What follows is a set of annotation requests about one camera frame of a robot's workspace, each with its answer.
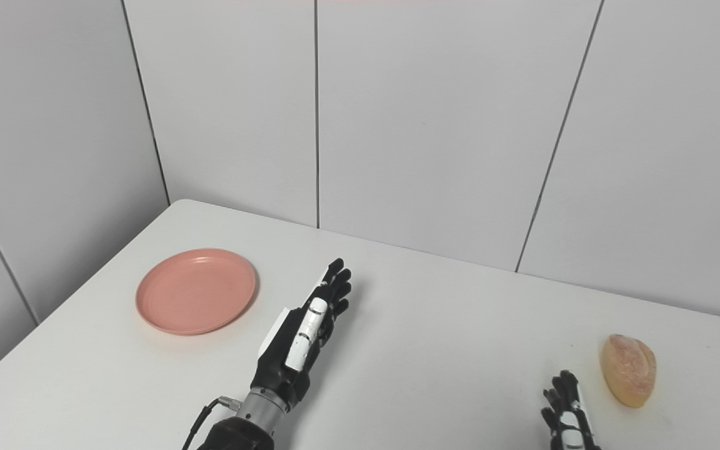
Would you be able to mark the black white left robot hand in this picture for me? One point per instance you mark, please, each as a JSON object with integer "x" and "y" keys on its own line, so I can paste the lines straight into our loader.
{"x": 279, "y": 369}

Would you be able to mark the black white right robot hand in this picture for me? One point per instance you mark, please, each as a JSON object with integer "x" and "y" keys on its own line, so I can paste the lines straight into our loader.
{"x": 566, "y": 431}

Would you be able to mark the brown bread roll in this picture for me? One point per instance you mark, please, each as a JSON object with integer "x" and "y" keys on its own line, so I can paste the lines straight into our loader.
{"x": 629, "y": 370}

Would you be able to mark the pink round plate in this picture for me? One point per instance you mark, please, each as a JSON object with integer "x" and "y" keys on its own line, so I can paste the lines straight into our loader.
{"x": 196, "y": 291}

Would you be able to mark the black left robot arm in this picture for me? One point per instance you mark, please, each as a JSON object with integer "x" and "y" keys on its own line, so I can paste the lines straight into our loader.
{"x": 241, "y": 434}

